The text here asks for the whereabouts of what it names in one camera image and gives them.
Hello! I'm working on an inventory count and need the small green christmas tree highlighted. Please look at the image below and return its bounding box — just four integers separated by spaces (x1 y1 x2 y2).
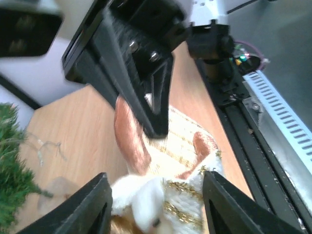
0 103 81 232

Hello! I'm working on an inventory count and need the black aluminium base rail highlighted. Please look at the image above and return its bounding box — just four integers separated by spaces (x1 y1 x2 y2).
195 60 312 234

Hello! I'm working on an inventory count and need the black enclosure frame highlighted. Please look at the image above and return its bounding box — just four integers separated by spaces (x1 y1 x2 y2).
0 75 42 110

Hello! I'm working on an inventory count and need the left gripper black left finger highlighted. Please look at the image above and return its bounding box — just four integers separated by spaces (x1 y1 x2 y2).
18 172 113 234

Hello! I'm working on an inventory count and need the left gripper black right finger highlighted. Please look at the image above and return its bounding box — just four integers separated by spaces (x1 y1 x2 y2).
203 171 302 234

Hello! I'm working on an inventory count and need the light blue slotted cable duct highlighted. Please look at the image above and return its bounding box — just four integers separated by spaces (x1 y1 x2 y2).
243 71 312 169

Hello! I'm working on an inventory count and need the fairy light string wire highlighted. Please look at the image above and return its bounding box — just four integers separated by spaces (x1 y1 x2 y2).
24 133 68 168

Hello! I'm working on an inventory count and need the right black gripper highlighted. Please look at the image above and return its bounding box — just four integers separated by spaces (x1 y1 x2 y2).
62 0 186 138

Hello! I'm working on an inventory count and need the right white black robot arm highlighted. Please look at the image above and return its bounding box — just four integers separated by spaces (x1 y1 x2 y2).
62 0 234 138

